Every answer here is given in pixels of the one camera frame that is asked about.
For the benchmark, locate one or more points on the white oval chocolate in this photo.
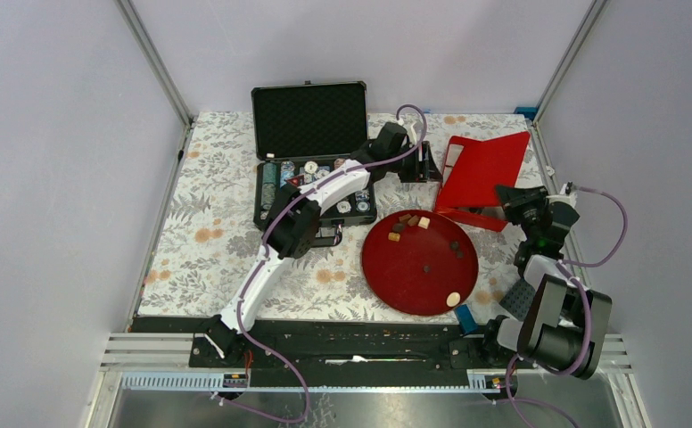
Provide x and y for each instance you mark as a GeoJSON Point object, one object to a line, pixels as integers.
{"type": "Point", "coordinates": [453, 299]}

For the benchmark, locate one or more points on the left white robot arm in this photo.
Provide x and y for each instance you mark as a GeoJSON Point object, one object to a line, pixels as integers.
{"type": "Point", "coordinates": [304, 212]}

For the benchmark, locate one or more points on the red square box lid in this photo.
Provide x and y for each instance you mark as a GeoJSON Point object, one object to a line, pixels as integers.
{"type": "Point", "coordinates": [472, 168]}

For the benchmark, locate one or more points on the blue lego brick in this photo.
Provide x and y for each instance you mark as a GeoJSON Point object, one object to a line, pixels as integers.
{"type": "Point", "coordinates": [465, 319]}

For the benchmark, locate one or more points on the grey lego baseplate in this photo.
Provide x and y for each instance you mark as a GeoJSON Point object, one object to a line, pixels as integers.
{"type": "Point", "coordinates": [518, 299]}

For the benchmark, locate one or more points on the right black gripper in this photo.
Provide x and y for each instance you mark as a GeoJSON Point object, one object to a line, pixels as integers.
{"type": "Point", "coordinates": [515, 198]}

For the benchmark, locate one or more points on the floral tablecloth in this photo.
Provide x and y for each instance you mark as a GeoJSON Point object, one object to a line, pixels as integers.
{"type": "Point", "coordinates": [208, 242]}

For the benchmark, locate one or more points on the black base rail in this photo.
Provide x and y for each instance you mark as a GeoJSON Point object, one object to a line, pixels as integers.
{"type": "Point", "coordinates": [351, 354]}

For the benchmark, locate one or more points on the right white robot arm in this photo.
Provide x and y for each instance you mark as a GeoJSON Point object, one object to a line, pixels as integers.
{"type": "Point", "coordinates": [564, 324]}

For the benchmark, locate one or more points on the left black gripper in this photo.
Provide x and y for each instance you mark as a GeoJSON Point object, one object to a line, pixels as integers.
{"type": "Point", "coordinates": [420, 171]}

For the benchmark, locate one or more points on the red chocolate box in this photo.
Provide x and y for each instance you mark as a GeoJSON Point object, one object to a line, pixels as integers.
{"type": "Point", "coordinates": [485, 218]}

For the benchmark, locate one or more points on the round red tray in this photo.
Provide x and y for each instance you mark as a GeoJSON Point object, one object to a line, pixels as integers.
{"type": "Point", "coordinates": [413, 259]}

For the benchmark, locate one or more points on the black poker chip case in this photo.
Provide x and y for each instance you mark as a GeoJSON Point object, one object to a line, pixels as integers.
{"type": "Point", "coordinates": [302, 133]}

